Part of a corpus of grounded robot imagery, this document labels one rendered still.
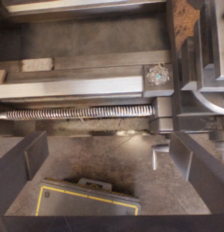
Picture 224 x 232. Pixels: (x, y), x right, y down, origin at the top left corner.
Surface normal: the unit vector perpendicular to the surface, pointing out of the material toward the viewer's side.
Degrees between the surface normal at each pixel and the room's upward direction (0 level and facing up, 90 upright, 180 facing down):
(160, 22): 13
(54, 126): 0
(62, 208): 0
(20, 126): 0
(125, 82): 36
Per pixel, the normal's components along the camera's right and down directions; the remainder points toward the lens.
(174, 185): -0.09, -0.12
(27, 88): -0.06, 0.48
